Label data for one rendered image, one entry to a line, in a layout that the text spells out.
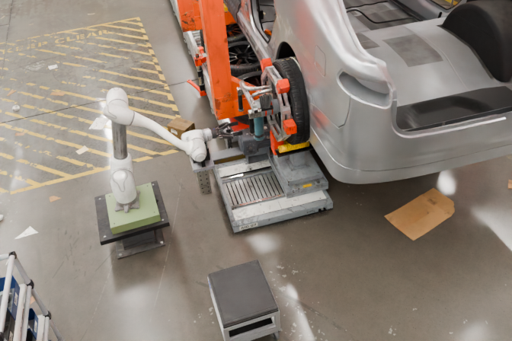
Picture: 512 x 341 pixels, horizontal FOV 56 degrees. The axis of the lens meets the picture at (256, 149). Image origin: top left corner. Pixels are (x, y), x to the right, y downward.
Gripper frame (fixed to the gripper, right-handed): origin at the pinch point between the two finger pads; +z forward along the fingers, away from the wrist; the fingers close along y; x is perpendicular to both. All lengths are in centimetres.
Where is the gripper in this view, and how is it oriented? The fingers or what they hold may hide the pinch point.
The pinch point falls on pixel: (238, 128)
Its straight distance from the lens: 347.9
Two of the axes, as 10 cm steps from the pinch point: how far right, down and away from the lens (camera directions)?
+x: -0.6, -7.9, -6.1
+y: 2.7, 5.8, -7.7
